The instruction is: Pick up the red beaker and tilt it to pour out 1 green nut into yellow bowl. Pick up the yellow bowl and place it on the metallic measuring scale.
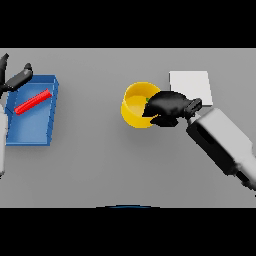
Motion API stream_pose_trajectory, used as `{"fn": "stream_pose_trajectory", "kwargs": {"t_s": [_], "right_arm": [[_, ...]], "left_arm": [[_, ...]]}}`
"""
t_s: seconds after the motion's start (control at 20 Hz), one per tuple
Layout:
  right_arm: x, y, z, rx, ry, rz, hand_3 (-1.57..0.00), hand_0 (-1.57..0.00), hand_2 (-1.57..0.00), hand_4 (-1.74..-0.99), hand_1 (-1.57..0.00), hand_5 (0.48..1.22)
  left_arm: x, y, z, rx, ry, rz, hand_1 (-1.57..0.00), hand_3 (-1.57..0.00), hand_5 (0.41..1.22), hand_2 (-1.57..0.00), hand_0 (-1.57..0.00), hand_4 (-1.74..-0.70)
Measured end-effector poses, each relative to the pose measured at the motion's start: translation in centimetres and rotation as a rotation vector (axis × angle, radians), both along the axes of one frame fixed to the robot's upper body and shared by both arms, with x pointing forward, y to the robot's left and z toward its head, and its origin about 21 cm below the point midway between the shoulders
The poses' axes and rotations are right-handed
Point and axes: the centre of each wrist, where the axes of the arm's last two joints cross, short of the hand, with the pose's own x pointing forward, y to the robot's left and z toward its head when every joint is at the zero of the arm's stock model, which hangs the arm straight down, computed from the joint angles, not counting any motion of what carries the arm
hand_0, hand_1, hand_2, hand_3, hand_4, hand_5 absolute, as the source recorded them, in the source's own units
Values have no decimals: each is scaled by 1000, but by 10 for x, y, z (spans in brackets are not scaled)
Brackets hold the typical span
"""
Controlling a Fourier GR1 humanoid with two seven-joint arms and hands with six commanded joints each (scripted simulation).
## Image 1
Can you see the blue tray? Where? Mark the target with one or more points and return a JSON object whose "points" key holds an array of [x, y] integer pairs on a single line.
{"points": [[31, 115]]}

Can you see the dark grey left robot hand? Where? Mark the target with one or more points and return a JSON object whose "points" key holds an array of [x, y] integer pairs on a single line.
{"points": [[18, 80]]}

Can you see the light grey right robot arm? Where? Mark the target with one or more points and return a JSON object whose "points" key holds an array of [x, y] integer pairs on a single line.
{"points": [[223, 143]]}

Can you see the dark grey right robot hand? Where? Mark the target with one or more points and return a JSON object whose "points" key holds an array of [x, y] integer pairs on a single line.
{"points": [[168, 105]]}

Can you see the red beaker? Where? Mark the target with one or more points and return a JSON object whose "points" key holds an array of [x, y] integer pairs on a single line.
{"points": [[32, 101]]}

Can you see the yellow bowl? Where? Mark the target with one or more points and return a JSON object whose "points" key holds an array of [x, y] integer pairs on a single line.
{"points": [[136, 106]]}

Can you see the pale square measuring scale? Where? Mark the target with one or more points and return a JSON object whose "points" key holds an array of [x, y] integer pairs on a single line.
{"points": [[193, 86]]}

